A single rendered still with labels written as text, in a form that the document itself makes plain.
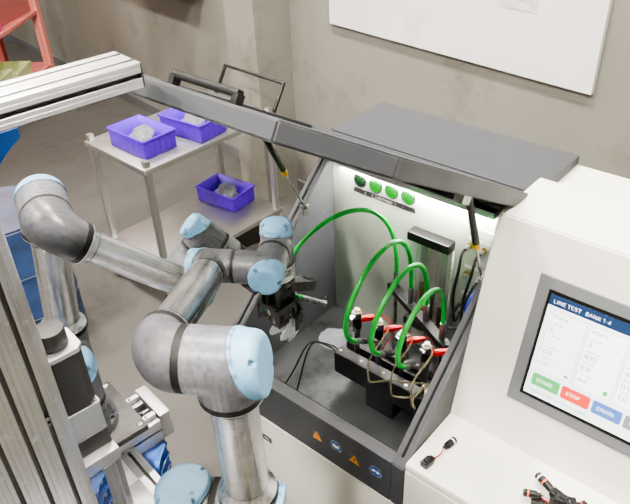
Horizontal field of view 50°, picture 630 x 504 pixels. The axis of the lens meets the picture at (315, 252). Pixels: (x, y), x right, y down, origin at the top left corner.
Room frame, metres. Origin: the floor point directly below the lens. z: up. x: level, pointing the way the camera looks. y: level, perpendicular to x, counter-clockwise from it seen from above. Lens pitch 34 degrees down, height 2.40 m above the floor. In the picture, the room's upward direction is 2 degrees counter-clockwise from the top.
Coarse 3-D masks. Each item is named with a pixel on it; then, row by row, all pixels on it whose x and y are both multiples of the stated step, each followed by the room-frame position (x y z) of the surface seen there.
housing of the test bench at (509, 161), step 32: (352, 128) 2.01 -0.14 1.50; (384, 128) 2.00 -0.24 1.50; (416, 128) 1.99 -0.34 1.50; (448, 128) 1.98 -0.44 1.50; (480, 128) 1.97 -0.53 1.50; (448, 160) 1.76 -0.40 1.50; (480, 160) 1.75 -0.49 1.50; (512, 160) 1.74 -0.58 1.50; (544, 160) 1.73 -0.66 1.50; (576, 160) 1.74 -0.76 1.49; (608, 192) 1.59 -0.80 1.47
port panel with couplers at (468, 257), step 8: (480, 232) 1.60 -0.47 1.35; (488, 232) 1.59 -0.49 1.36; (464, 240) 1.63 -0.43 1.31; (480, 240) 1.60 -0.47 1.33; (488, 240) 1.58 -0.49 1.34; (472, 248) 1.61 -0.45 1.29; (480, 248) 1.60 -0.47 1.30; (488, 248) 1.58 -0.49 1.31; (464, 256) 1.63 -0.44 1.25; (472, 256) 1.61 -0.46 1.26; (480, 256) 1.56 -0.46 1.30; (488, 256) 1.58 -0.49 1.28; (464, 264) 1.62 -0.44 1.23; (472, 264) 1.61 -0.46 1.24; (464, 272) 1.61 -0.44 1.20; (464, 280) 1.62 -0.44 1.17; (472, 280) 1.60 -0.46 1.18; (464, 288) 1.62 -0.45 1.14
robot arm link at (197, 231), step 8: (192, 216) 1.53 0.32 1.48; (200, 216) 1.53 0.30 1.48; (184, 224) 1.54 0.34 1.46; (192, 224) 1.50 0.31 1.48; (200, 224) 1.51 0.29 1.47; (208, 224) 1.52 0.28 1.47; (184, 232) 1.50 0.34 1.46; (192, 232) 1.49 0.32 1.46; (200, 232) 1.49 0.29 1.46; (208, 232) 1.50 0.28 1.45; (216, 232) 1.51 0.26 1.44; (224, 232) 1.53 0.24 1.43; (184, 240) 1.50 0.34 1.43; (192, 240) 1.49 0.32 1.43; (200, 240) 1.49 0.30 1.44; (208, 240) 1.49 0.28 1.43; (216, 240) 1.50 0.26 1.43; (224, 240) 1.51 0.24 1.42; (216, 248) 1.49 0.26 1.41
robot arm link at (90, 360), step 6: (84, 348) 1.28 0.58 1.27; (90, 348) 1.33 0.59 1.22; (84, 354) 1.26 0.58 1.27; (90, 354) 1.26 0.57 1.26; (90, 360) 1.24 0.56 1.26; (96, 360) 1.26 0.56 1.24; (90, 366) 1.23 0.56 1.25; (96, 366) 1.25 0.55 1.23; (90, 372) 1.22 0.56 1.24; (96, 372) 1.23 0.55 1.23; (90, 378) 1.21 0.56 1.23; (96, 378) 1.23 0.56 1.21; (96, 384) 1.22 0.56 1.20; (102, 384) 1.26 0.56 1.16; (96, 390) 1.22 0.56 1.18; (102, 390) 1.24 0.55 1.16; (102, 396) 1.23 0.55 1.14
